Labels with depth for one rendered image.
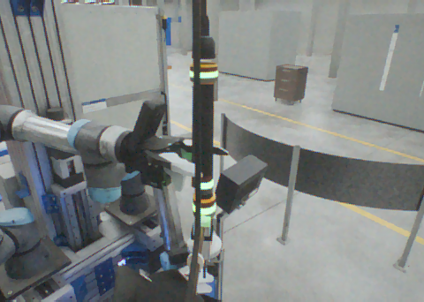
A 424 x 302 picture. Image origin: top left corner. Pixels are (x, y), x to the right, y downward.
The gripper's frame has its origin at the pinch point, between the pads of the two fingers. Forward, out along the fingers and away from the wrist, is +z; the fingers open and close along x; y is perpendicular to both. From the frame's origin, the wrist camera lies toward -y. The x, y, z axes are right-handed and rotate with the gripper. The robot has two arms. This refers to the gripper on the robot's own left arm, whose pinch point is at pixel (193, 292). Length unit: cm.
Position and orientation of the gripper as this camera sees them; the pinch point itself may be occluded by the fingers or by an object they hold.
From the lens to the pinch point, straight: 90.3
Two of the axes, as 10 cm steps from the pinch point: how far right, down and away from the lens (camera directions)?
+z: -0.5, 4.1, -9.1
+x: -1.1, 9.0, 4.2
